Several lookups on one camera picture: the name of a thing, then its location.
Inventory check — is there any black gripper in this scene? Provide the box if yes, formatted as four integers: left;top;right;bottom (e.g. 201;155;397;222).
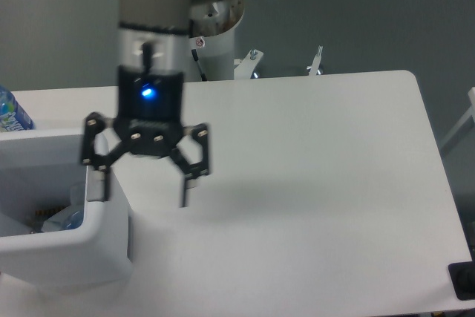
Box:
79;65;211;208

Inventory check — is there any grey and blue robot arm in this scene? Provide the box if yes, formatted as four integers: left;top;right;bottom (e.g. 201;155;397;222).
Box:
79;0;224;202

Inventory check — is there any white trash can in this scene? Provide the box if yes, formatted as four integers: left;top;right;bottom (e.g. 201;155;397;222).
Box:
1;128;133;287

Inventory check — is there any blue snack packet in bin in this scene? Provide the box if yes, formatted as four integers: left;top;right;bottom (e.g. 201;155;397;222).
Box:
27;206;66;233

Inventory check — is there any blue labelled bottle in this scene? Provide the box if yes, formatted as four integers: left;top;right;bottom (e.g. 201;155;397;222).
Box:
1;86;36;132

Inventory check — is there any black clamp at table edge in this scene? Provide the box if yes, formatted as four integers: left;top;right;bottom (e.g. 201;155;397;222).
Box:
448;261;474;301

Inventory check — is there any white frame at right edge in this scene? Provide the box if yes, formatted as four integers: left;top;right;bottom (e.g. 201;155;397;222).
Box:
439;88;474;157

